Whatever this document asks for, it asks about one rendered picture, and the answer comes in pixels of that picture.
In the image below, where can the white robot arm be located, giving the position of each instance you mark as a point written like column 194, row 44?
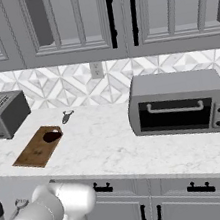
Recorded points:
column 48, row 213

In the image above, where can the wooden cutting board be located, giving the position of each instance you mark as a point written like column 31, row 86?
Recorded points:
column 34, row 151

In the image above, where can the grey metal peeler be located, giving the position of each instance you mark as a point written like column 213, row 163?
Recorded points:
column 66, row 116

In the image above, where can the black toaster oven door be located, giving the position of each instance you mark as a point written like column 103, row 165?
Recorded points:
column 174, row 119

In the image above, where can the grey toaster oven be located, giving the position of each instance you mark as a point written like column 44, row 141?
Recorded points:
column 175, row 84

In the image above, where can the grey drawer front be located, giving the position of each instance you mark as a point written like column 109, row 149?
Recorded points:
column 128, row 186
column 169, row 188

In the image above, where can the silver toaster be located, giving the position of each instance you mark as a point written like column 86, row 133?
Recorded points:
column 4, row 112

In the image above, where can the grey base cupboard door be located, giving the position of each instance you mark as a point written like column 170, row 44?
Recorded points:
column 120, row 218
column 196, row 212

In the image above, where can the white wall outlet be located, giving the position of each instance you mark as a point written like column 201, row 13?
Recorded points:
column 97, row 70

